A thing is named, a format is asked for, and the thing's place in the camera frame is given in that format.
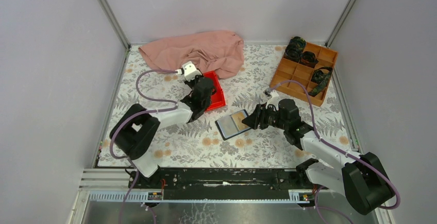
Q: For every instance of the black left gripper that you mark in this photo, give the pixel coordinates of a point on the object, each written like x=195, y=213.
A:
x=196, y=78

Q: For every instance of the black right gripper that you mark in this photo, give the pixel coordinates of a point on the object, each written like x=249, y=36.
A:
x=253, y=120

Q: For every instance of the gold VIP card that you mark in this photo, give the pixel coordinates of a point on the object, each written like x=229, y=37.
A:
x=237, y=118

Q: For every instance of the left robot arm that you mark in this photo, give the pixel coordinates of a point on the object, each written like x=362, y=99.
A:
x=135, y=131

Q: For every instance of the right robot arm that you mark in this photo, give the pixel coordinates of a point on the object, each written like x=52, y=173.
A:
x=360, y=178

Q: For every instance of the red plastic bin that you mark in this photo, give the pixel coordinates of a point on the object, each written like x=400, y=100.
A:
x=218, y=98

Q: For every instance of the pink cloth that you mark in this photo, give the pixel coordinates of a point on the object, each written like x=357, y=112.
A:
x=220, y=51

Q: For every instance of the rolled dark belt top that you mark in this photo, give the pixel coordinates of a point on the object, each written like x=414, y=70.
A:
x=294, y=49

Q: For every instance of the rolled dark belt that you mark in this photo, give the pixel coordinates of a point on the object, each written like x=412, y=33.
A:
x=294, y=49
x=308, y=59

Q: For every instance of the rolled dark belt middle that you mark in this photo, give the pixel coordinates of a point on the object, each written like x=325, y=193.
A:
x=308, y=59

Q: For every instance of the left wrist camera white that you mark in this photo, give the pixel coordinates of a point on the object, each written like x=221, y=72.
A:
x=189, y=71

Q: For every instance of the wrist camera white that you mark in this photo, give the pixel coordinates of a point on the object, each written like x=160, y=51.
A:
x=269, y=95
x=189, y=71

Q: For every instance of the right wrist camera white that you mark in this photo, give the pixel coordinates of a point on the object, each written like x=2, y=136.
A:
x=269, y=95

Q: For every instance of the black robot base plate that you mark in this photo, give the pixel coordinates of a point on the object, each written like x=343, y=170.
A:
x=215, y=184

